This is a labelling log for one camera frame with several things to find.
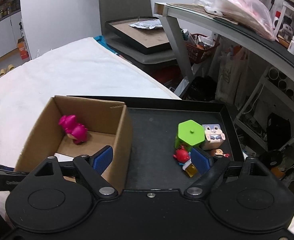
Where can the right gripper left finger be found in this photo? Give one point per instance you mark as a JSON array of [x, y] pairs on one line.
[[102, 159]]

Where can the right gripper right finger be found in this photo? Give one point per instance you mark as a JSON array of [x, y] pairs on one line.
[[201, 160]]

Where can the yellow beer mug toy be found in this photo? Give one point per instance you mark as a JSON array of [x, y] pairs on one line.
[[190, 169]]

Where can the brown-haired doll figure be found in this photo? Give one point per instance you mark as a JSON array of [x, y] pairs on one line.
[[219, 153]]

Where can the red crab toy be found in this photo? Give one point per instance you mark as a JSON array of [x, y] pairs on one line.
[[181, 155]]

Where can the rabbit cube toy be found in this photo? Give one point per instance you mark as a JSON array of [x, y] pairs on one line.
[[214, 137]]

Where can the green hexagonal box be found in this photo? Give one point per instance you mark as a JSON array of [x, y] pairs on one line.
[[189, 134]]

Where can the magenta pig toy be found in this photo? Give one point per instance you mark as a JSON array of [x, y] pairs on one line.
[[74, 130]]

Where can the brown cardboard box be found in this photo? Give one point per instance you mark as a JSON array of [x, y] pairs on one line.
[[107, 122]]

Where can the black tray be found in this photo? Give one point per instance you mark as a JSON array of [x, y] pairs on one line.
[[154, 122]]

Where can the white table cloth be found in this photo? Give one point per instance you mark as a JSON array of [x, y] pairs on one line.
[[83, 67]]

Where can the red plastic basket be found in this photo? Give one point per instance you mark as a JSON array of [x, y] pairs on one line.
[[200, 47]]

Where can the grey metal shelf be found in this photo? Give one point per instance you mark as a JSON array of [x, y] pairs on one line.
[[272, 52]]

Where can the black framed board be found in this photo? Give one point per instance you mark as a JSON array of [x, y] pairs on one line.
[[145, 34]]

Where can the orange cardboard box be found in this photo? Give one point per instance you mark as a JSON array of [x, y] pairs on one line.
[[22, 47]]

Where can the clear plastic bag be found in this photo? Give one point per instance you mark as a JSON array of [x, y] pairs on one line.
[[251, 13]]

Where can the grey chair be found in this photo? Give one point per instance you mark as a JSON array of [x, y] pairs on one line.
[[121, 10]]

